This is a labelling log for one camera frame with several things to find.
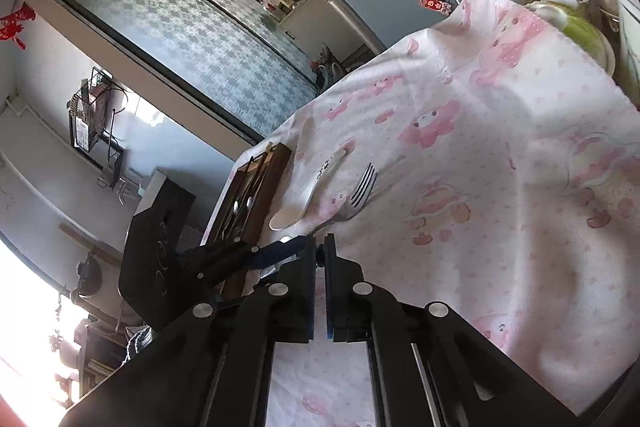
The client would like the pink patterned tablecloth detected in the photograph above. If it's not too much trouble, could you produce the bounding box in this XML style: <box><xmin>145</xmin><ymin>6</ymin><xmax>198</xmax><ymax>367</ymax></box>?
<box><xmin>264</xmin><ymin>0</ymin><xmax>639</xmax><ymax>426</ymax></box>

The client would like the patterned sliding door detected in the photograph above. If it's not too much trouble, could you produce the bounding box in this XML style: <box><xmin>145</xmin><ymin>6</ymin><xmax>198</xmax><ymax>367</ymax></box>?
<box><xmin>56</xmin><ymin>0</ymin><xmax>317</xmax><ymax>144</ymax></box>

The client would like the white ceramic soup spoon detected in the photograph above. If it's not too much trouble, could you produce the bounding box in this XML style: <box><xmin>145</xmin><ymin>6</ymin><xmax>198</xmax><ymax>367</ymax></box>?
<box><xmin>269</xmin><ymin>147</ymin><xmax>348</xmax><ymax>232</ymax></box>

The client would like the brown wooden tray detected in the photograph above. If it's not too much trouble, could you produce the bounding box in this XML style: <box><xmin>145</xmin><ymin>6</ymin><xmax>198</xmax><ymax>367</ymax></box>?
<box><xmin>203</xmin><ymin>142</ymin><xmax>292</xmax><ymax>248</ymax></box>

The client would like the steel fork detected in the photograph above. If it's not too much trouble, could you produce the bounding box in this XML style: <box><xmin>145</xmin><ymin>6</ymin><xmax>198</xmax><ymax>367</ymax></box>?
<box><xmin>309</xmin><ymin>164</ymin><xmax>378</xmax><ymax>235</ymax></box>

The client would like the wire wall shelf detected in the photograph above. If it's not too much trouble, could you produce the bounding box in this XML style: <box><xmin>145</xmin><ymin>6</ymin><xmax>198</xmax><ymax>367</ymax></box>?
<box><xmin>66</xmin><ymin>66</ymin><xmax>127</xmax><ymax>190</ymax></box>

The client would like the large steel spoon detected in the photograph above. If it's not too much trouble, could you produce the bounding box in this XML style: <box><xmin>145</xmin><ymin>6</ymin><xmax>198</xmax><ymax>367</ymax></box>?
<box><xmin>240</xmin><ymin>196</ymin><xmax>254</xmax><ymax>233</ymax></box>

